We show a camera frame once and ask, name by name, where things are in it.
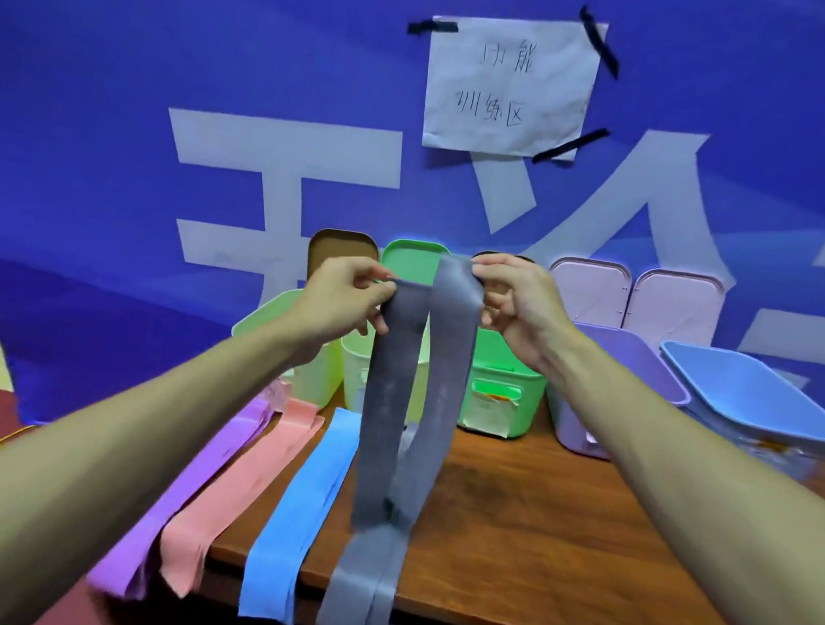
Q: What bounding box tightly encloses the person's left hand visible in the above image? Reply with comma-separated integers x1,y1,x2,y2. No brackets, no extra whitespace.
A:
288,252,400,372

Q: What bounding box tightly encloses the person's right hand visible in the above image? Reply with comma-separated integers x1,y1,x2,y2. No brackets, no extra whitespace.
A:
465,251,583,377

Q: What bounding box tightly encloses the grey elastic band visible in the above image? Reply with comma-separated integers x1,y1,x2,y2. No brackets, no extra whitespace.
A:
315,248,490,625

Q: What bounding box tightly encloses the person's right forearm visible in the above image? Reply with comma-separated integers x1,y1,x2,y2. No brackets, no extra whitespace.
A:
522,326,825,625

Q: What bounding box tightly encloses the person's left forearm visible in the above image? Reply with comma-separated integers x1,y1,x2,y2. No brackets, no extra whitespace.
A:
0,300,330,625

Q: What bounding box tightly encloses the green bin lid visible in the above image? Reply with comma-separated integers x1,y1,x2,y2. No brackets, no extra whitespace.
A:
379,237,453,291

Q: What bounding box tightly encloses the brown bin lid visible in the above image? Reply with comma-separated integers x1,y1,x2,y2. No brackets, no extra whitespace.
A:
306,227,382,285

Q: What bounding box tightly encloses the pale yellow plastic bin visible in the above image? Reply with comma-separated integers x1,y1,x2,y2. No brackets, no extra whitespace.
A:
336,318,434,427

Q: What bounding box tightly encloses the pink bin lid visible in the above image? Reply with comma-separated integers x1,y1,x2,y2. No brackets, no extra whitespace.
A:
545,255,635,329

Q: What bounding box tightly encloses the light green plastic bin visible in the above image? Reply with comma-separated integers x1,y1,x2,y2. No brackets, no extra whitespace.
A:
227,285,350,412

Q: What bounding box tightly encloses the black tape strip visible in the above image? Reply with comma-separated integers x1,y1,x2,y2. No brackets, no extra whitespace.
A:
407,17,460,38
531,124,612,169
576,5,624,81

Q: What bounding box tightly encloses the purple plastic bin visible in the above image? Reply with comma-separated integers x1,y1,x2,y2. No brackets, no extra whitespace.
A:
542,320,697,466

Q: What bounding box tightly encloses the pale lavender bin lid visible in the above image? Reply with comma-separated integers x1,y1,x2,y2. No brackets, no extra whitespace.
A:
626,266,727,356

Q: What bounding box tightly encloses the white paper sign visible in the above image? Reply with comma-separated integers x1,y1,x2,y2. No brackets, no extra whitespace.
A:
421,13,610,164

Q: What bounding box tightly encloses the blue elastic band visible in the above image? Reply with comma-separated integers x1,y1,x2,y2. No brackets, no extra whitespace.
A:
237,402,364,625

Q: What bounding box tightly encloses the pink elastic band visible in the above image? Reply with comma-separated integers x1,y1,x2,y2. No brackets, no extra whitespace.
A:
156,391,328,607

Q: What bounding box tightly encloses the blue banner with white characters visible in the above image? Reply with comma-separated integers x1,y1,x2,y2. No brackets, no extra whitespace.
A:
0,0,825,469

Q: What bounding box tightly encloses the purple elastic band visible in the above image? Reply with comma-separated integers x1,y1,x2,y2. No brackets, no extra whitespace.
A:
84,388,279,608

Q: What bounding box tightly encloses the blue plastic bin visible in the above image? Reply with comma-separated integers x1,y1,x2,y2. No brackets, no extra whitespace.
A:
653,340,825,484

